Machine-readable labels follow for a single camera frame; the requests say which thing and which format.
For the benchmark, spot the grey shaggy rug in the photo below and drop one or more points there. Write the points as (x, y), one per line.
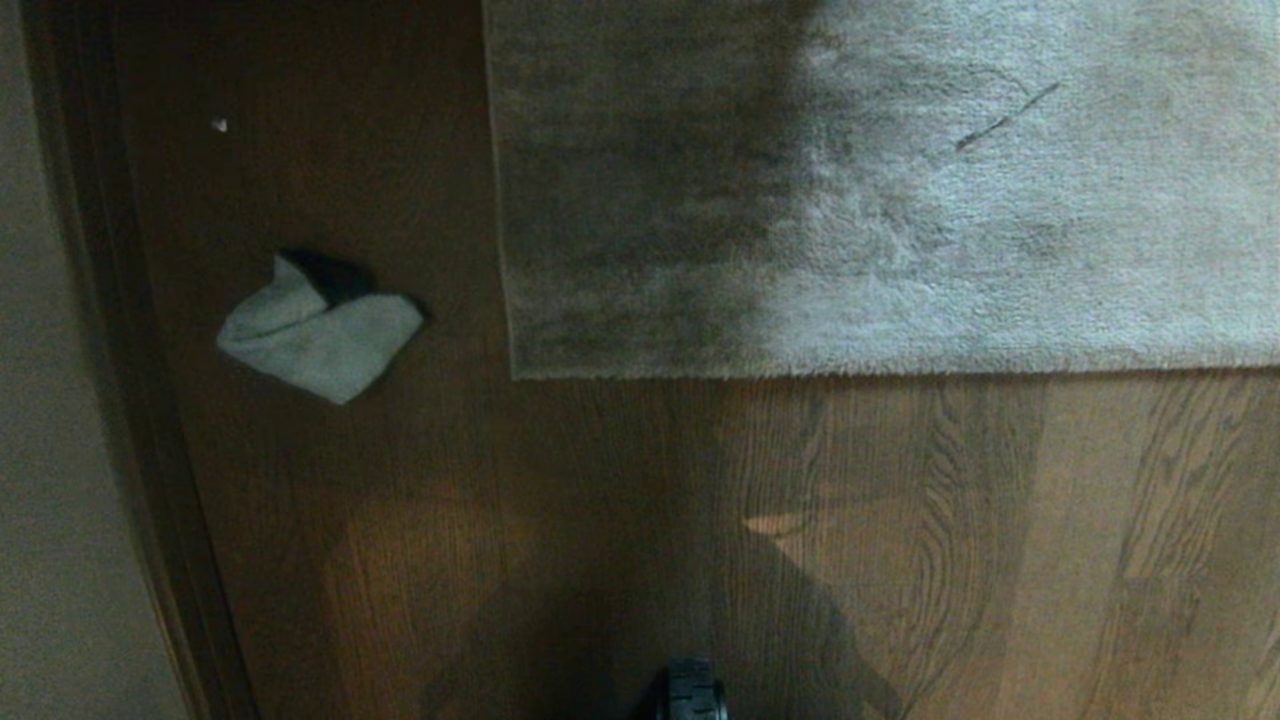
(900, 220)

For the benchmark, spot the grey folded cloth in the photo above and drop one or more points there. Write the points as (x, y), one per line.
(320, 340)

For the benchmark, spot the dark wooden baseboard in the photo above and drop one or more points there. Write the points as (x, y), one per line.
(120, 330)

